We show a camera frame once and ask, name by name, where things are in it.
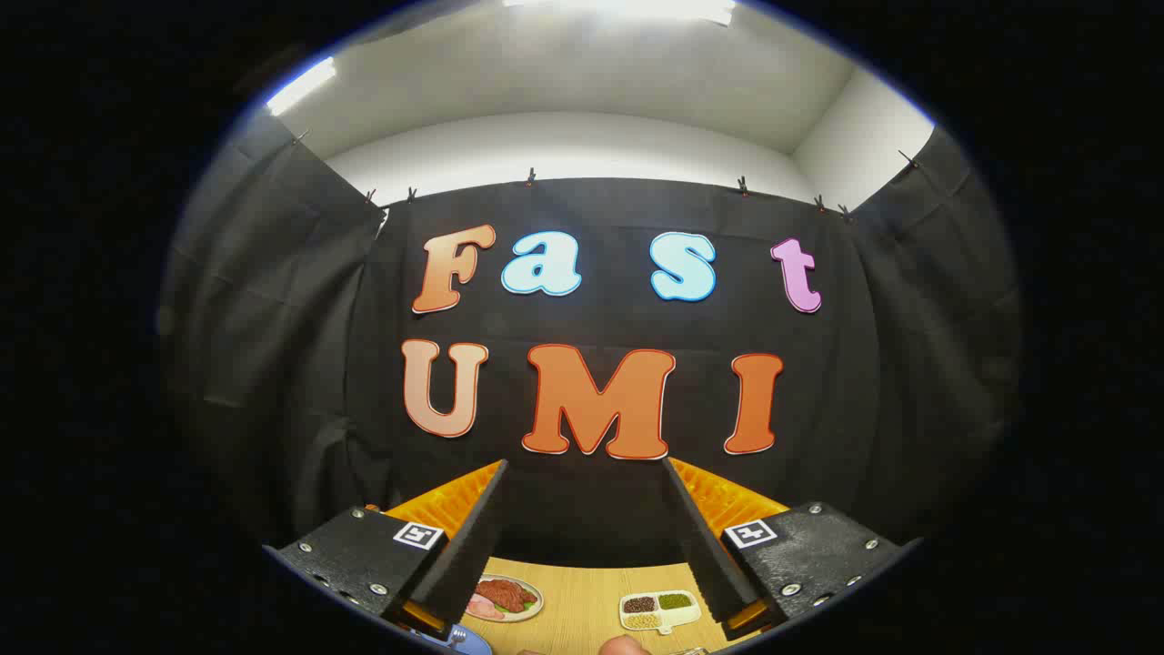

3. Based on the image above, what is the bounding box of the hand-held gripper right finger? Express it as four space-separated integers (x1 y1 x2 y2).
661 457 923 643

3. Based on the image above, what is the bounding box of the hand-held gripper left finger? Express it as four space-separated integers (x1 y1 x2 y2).
262 458 510 640

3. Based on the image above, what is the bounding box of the plate of sliced meat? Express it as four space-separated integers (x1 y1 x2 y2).
466 575 545 624

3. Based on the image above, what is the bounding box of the white divided tray with beans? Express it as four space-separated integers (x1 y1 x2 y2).
619 589 703 635

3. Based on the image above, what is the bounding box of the blue round plate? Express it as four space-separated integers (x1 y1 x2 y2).
414 623 494 655

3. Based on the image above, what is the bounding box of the row of black cloth clips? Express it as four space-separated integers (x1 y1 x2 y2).
291 130 919 222

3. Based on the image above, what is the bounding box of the ceiling light panel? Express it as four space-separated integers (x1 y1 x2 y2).
264 56 337 116
500 0 738 26

